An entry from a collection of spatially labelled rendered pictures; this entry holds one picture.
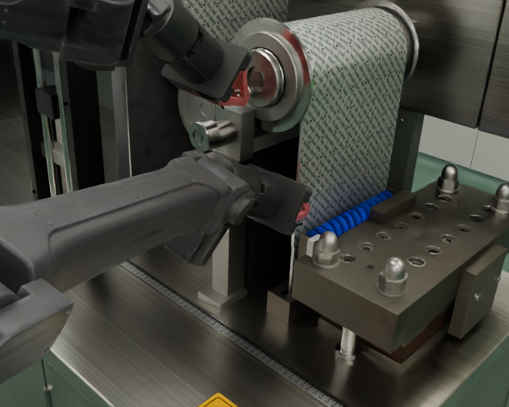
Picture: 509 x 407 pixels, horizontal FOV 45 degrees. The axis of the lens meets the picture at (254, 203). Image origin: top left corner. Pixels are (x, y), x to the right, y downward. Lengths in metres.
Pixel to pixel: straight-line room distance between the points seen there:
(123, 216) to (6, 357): 0.16
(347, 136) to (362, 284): 0.22
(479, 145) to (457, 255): 2.83
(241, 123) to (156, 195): 0.35
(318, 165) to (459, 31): 0.32
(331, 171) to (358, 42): 0.18
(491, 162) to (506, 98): 2.70
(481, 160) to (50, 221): 3.44
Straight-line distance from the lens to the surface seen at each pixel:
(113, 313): 0.95
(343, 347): 0.88
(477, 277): 0.89
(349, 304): 0.80
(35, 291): 0.34
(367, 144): 0.95
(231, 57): 0.72
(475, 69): 1.03
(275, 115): 0.82
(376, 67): 0.91
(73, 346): 0.91
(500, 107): 1.02
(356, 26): 0.90
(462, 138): 3.75
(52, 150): 1.10
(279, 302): 0.92
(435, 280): 0.83
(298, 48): 0.78
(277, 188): 0.77
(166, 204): 0.50
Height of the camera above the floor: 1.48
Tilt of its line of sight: 27 degrees down
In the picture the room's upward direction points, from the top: 3 degrees clockwise
